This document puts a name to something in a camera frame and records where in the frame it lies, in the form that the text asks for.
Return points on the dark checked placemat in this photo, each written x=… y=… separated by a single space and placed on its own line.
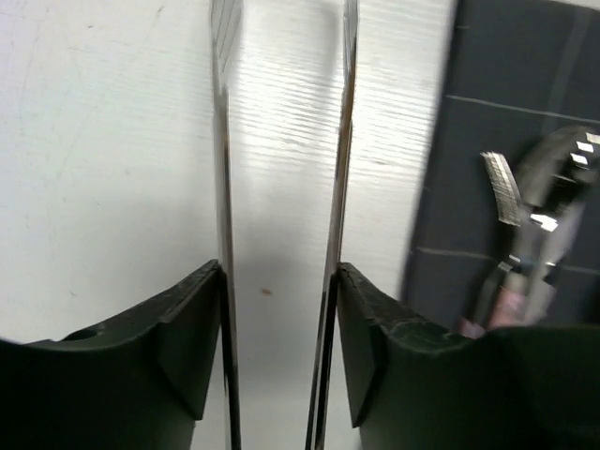
x=516 y=71

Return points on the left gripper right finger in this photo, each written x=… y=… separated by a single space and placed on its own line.
x=317 y=413

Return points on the silver spoon pink handle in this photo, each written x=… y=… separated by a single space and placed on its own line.
x=554 y=181

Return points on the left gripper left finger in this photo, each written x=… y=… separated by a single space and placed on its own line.
x=225 y=18

